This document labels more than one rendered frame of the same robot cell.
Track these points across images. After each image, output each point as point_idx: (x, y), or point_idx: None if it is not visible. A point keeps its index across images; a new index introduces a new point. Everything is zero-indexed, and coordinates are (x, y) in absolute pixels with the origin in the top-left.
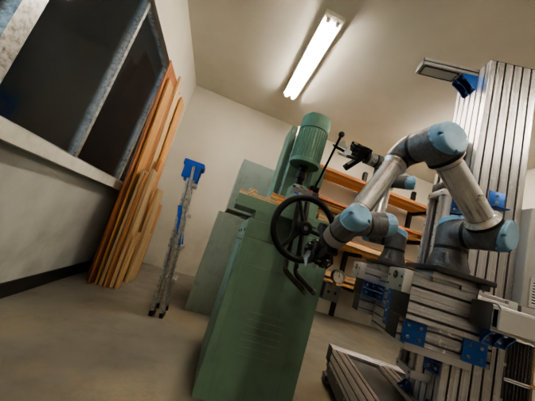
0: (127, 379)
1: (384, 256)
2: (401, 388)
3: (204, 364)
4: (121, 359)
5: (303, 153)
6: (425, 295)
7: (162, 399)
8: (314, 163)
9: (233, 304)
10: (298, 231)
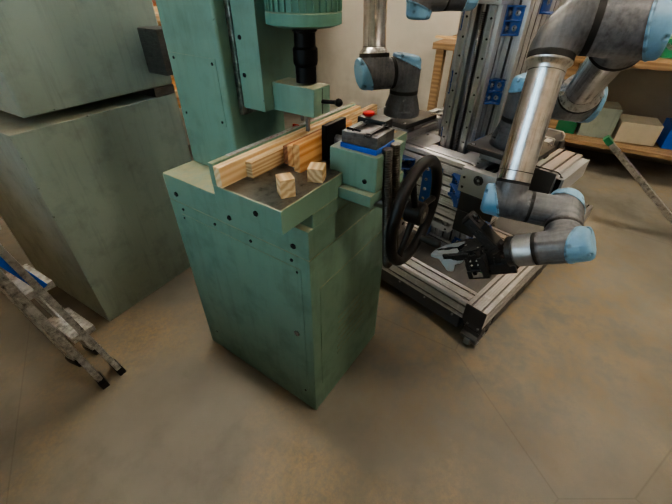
0: (261, 472)
1: (398, 110)
2: (426, 234)
3: (317, 387)
4: (214, 469)
5: (321, 4)
6: None
7: (307, 442)
8: (341, 22)
9: (324, 329)
10: (412, 224)
